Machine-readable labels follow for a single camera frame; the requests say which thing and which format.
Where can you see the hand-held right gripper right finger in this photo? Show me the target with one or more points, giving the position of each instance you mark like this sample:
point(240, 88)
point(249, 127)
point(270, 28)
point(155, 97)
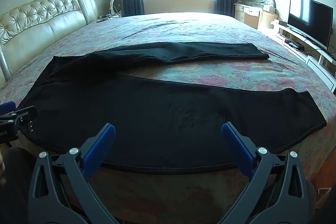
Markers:
point(236, 144)

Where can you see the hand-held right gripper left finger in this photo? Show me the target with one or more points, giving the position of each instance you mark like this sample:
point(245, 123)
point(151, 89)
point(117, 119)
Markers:
point(101, 144)

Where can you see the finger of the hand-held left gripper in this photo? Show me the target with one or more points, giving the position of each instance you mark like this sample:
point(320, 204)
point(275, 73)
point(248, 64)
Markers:
point(6, 107)
point(25, 114)

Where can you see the black pants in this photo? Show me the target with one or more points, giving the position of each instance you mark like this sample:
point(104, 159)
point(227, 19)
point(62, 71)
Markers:
point(157, 113)

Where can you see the person's dark-clothed leg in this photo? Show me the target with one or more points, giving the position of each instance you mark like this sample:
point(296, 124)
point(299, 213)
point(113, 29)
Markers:
point(17, 176)

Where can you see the floral bedspread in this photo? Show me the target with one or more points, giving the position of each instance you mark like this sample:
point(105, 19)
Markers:
point(210, 74)

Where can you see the beige tufted leather headboard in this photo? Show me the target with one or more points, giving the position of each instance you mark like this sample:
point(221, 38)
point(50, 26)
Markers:
point(39, 27)

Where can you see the white television stand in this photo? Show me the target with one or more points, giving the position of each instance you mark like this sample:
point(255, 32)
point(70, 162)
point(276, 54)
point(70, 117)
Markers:
point(309, 56)

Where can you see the black set-top box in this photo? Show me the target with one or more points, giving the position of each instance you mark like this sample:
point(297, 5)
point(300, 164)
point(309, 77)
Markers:
point(295, 44)

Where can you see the cream dressing table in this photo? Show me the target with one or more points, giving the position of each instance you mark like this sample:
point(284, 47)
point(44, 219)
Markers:
point(249, 14)

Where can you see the white desk fan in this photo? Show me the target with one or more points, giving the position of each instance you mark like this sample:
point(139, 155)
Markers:
point(116, 6)

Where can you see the black flat-screen television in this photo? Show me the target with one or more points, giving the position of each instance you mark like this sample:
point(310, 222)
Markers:
point(308, 18)

